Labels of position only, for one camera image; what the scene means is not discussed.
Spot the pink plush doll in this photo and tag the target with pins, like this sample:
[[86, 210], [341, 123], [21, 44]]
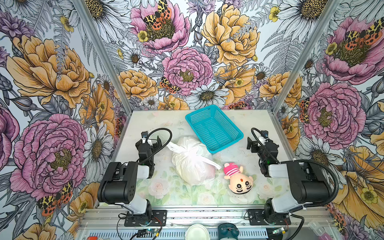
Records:
[[239, 183]]

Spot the clear plastic box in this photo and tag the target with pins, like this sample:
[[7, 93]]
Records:
[[319, 231]]

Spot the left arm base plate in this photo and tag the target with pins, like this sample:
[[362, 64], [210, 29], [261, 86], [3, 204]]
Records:
[[154, 218]]

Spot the white round lid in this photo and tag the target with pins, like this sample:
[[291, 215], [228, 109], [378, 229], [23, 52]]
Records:
[[197, 232]]

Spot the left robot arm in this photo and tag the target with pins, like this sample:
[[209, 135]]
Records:
[[118, 186]]

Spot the dark green round container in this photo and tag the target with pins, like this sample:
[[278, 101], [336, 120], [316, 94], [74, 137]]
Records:
[[228, 231]]

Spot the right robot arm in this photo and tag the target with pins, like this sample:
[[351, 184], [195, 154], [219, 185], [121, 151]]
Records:
[[311, 183]]

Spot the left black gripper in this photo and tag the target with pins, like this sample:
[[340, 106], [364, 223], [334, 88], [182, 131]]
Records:
[[149, 142]]

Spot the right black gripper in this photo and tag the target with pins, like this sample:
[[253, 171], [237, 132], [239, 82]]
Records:
[[256, 144]]

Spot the teal plastic basket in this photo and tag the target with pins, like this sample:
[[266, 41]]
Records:
[[213, 128]]

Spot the white plastic bag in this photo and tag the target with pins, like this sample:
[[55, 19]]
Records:
[[193, 162]]

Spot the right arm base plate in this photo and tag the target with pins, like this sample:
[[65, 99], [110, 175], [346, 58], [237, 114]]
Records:
[[259, 217]]

